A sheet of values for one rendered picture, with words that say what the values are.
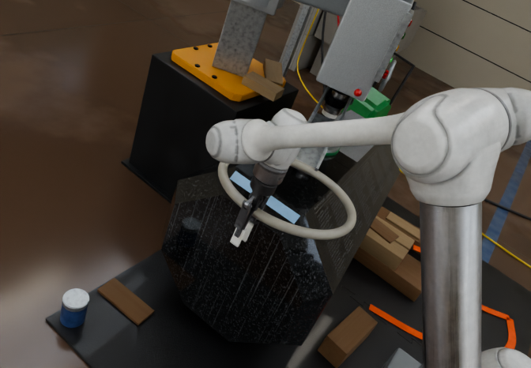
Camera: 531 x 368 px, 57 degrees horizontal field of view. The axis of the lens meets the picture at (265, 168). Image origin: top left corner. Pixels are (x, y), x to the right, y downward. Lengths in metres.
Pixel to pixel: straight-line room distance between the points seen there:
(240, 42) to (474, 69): 4.71
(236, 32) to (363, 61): 0.82
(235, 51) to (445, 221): 1.91
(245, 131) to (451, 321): 0.60
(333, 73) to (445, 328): 1.31
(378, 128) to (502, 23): 5.76
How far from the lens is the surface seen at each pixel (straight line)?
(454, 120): 0.78
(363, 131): 1.09
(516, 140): 0.96
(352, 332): 2.45
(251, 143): 1.15
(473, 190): 0.83
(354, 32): 1.97
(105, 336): 2.21
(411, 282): 2.96
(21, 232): 2.59
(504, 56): 6.82
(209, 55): 2.77
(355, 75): 2.01
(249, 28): 2.55
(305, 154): 1.90
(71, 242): 2.55
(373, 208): 2.32
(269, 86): 2.53
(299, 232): 1.43
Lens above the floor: 1.84
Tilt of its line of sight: 33 degrees down
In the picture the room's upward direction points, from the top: 22 degrees clockwise
